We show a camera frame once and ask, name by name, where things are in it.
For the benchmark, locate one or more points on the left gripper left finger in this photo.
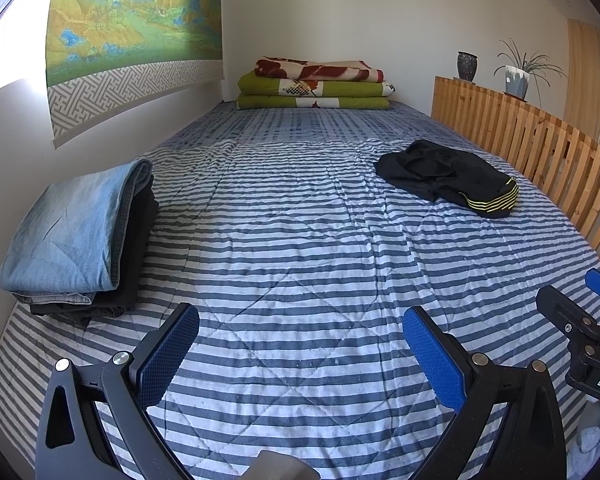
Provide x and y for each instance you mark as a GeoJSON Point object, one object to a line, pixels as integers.
{"type": "Point", "coordinates": [73, 444]}

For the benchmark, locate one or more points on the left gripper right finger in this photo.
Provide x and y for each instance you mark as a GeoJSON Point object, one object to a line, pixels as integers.
{"type": "Point", "coordinates": [530, 443]}

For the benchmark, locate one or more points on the black shorts yellow stripes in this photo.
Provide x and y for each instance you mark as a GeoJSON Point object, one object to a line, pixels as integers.
{"type": "Point", "coordinates": [434, 172]}

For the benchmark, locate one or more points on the right white gloved hand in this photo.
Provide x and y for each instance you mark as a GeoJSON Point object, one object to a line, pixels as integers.
{"type": "Point", "coordinates": [583, 449]}

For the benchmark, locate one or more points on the wooden door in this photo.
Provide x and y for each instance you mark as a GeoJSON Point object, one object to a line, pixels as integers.
{"type": "Point", "coordinates": [582, 109]}

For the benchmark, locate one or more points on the folded light blue jeans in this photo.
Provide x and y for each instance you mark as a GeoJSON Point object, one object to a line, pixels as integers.
{"type": "Point", "coordinates": [68, 247]}

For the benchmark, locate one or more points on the potted spider plant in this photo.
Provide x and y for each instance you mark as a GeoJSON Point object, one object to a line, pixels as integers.
{"type": "Point", "coordinates": [521, 68]}

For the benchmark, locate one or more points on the dark ceramic vase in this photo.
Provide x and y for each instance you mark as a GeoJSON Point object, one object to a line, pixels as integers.
{"type": "Point", "coordinates": [467, 64]}

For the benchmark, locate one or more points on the blue white striped quilt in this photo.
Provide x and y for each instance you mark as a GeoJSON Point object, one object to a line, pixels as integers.
{"type": "Point", "coordinates": [301, 262]}

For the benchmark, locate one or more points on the red cream folded blanket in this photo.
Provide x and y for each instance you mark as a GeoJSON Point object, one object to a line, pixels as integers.
{"type": "Point", "coordinates": [288, 68]}

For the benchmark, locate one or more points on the green folded blanket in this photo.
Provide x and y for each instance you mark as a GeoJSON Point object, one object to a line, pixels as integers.
{"type": "Point", "coordinates": [264, 92]}

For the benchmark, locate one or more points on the wooden slatted bed rail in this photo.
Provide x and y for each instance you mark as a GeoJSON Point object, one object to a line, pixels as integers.
{"type": "Point", "coordinates": [559, 159]}

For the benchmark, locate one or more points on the landscape wall scroll painting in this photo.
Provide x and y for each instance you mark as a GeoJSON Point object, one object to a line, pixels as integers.
{"type": "Point", "coordinates": [106, 56]}

